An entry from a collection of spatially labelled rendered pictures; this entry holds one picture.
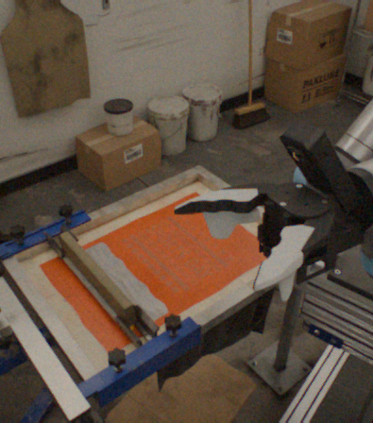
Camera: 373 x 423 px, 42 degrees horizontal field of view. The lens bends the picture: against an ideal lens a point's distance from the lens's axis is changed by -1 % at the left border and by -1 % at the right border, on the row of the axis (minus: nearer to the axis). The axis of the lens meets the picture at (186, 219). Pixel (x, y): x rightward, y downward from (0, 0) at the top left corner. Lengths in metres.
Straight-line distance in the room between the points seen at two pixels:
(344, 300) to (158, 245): 0.63
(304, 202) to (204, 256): 1.01
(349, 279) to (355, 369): 1.21
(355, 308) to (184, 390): 1.29
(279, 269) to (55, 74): 2.94
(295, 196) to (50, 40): 2.80
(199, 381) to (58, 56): 2.10
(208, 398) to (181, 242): 0.94
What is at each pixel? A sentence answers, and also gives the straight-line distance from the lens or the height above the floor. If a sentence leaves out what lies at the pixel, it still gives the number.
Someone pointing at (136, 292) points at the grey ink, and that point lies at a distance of 1.39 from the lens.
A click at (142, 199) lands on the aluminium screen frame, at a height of 0.98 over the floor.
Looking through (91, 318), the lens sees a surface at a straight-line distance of 1.35.
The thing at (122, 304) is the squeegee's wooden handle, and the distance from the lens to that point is 1.23.
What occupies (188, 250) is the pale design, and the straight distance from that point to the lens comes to 1.51.
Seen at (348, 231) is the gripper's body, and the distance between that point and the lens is 0.57.
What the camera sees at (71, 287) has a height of 0.95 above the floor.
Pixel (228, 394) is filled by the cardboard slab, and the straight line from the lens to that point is 2.29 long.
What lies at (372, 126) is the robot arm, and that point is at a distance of 0.74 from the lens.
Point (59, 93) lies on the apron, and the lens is 3.34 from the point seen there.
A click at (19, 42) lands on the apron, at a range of 3.14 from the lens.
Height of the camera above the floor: 1.99
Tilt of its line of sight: 39 degrees down
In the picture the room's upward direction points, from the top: straight up
